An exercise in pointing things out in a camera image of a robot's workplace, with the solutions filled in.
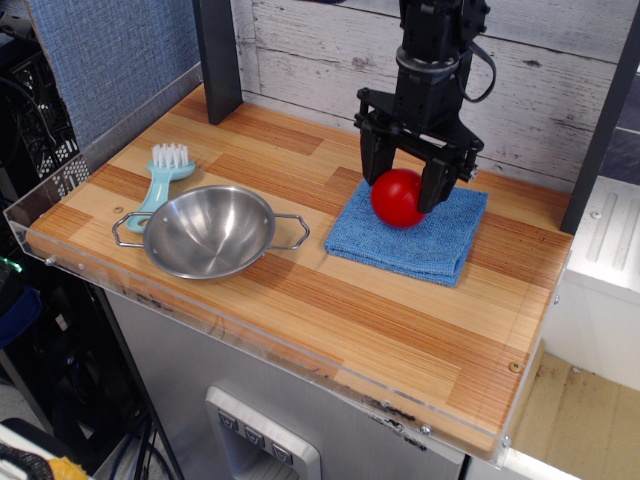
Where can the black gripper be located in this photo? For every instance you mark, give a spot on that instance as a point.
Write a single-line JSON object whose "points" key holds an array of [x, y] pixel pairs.
{"points": [[422, 118]]}

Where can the red ball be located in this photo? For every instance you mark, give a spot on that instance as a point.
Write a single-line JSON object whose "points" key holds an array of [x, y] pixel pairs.
{"points": [[394, 198]]}

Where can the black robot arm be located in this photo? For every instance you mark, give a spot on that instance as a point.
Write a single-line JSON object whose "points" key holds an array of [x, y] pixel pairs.
{"points": [[441, 32]]}

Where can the blue folded cloth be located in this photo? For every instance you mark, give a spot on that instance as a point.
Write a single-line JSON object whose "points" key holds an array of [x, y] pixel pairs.
{"points": [[435, 250]]}

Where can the yellow object at corner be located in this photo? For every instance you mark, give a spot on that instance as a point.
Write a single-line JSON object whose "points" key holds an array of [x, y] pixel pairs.
{"points": [[64, 469]]}

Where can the clear acrylic table guard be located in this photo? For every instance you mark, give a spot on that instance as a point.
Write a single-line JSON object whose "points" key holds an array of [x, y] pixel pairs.
{"points": [[445, 363]]}

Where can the light blue scrub brush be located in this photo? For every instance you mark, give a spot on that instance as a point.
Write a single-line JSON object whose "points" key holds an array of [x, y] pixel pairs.
{"points": [[169, 163]]}

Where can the white grooved sink unit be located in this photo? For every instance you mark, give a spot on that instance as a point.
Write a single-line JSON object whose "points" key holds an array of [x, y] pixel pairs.
{"points": [[593, 318]]}

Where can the steel toy appliance cabinet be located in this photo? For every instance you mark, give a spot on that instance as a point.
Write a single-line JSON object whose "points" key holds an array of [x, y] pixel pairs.
{"points": [[177, 365]]}

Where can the black plastic crate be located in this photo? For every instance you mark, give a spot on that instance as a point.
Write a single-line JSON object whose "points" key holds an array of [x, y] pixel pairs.
{"points": [[37, 136]]}

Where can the steel bowl with handles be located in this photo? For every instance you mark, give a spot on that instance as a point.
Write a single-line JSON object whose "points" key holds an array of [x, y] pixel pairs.
{"points": [[209, 233]]}

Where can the dark right vertical post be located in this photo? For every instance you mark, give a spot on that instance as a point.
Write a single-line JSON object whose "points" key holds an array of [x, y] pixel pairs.
{"points": [[614, 102]]}

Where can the dark vertical post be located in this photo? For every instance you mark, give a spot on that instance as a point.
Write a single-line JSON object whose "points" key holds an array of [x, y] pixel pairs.
{"points": [[218, 56], [614, 102]]}

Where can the dark left vertical post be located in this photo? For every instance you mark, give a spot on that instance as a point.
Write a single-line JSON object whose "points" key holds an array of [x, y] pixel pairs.
{"points": [[218, 56]]}

